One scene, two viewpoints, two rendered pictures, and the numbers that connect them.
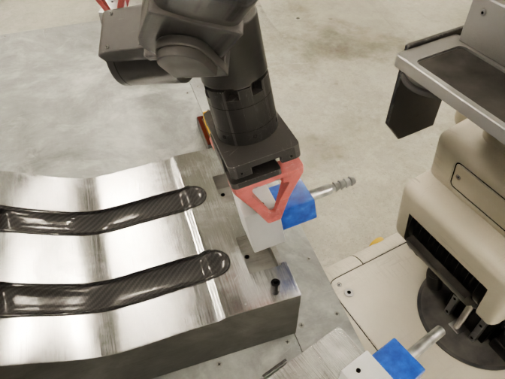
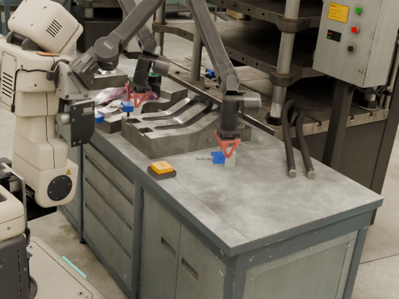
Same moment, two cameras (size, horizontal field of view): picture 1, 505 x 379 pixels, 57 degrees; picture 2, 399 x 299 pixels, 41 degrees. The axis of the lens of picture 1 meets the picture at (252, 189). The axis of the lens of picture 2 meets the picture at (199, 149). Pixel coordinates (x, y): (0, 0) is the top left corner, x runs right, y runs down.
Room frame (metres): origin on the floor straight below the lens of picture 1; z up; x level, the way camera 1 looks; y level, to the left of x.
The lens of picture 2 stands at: (2.36, -0.35, 1.69)
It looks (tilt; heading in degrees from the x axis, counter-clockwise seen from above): 24 degrees down; 163
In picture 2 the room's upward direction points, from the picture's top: 5 degrees clockwise
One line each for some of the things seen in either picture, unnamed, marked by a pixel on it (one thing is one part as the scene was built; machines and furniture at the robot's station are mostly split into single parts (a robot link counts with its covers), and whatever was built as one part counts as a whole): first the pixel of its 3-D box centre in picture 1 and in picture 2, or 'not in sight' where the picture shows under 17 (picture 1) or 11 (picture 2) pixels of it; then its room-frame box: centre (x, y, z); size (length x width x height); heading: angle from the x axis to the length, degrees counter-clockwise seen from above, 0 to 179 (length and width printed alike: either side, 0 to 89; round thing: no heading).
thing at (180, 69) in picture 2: not in sight; (256, 86); (-0.54, 0.87, 0.76); 1.30 x 0.84 x 0.07; 18
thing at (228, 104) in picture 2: not in sight; (231, 105); (0.79, 0.24, 1.12); 0.07 x 0.06 x 0.07; 80
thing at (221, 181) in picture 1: (234, 195); (145, 134); (0.42, 0.02, 0.87); 0.05 x 0.05 x 0.04; 18
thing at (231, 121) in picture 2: not in sight; (228, 123); (0.79, 0.23, 1.06); 0.10 x 0.07 x 0.07; 177
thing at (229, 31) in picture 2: not in sight; (263, 54); (-0.52, 0.88, 0.96); 1.29 x 0.83 x 0.18; 18
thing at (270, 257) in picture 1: (260, 259); (133, 124); (0.32, -0.01, 0.87); 0.05 x 0.05 x 0.04; 18
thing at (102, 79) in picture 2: not in sight; (104, 78); (-0.45, -0.05, 0.84); 0.20 x 0.15 x 0.07; 108
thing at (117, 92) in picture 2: not in sight; (132, 94); (0.00, 0.03, 0.90); 0.26 x 0.18 x 0.08; 125
